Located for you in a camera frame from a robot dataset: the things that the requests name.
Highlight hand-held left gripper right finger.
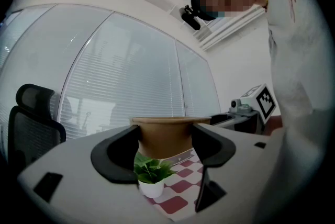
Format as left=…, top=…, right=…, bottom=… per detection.
left=189, top=122, right=289, bottom=223

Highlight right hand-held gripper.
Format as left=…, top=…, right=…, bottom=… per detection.
left=210, top=83, right=277, bottom=135

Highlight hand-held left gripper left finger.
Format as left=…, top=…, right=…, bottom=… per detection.
left=17, top=125, right=174, bottom=224

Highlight brown plastic tray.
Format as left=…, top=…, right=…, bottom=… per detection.
left=129, top=116, right=212, bottom=160

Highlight person's right forearm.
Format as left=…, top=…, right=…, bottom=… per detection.
left=264, top=115, right=284, bottom=136

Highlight black mesh office chair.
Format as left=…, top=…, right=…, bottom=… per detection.
left=7, top=83, right=66, bottom=166

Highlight beige drawer box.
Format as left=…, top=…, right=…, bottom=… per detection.
left=164, top=148, right=196, bottom=165

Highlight checkered cloth covered table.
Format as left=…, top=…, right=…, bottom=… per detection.
left=145, top=148, right=207, bottom=221

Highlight green plant in white pot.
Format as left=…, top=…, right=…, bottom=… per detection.
left=133, top=152, right=177, bottom=199

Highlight red white checkered tablecloth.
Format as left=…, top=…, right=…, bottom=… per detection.
left=145, top=148, right=207, bottom=221

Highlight person's grey sweatshirt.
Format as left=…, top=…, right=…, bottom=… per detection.
left=253, top=0, right=335, bottom=218

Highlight white ceiling air vent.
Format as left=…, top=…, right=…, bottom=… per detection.
left=195, top=18, right=218, bottom=43

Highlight white window blinds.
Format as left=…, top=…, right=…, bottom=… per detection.
left=0, top=4, right=222, bottom=140

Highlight black head-mounted camera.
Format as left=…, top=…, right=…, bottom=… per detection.
left=179, top=5, right=202, bottom=31

